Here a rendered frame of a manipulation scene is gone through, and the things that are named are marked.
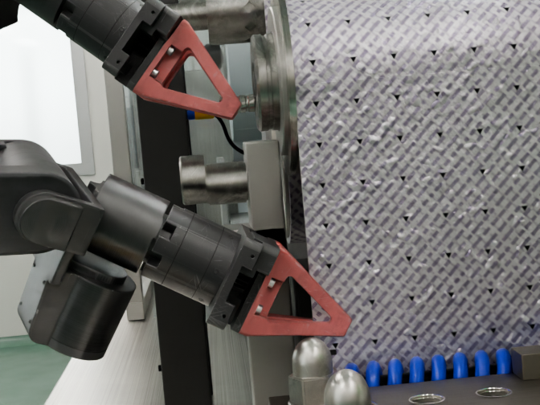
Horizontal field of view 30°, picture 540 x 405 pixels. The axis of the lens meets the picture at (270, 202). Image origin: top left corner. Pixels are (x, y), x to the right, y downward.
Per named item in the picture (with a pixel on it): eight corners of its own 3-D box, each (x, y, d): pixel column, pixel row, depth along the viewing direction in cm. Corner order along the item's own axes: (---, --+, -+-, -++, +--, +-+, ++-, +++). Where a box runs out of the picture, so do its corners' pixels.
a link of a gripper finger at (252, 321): (332, 377, 71) (211, 322, 71) (321, 354, 78) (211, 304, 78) (374, 290, 71) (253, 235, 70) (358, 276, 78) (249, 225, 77)
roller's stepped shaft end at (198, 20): (149, 35, 104) (146, 4, 103) (207, 31, 104) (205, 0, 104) (148, 32, 100) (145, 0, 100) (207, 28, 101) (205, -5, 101)
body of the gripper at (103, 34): (120, 80, 74) (38, 22, 74) (137, 92, 85) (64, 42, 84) (171, 8, 74) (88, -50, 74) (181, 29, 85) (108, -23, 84)
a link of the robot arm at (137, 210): (88, 174, 69) (102, 161, 74) (48, 263, 70) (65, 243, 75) (181, 218, 69) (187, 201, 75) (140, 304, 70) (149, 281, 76)
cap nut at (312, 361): (285, 399, 69) (280, 334, 68) (339, 394, 69) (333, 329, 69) (290, 414, 65) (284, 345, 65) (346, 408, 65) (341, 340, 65)
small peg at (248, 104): (219, 108, 81) (218, 93, 80) (255, 106, 81) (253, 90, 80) (220, 117, 79) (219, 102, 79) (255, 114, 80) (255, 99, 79)
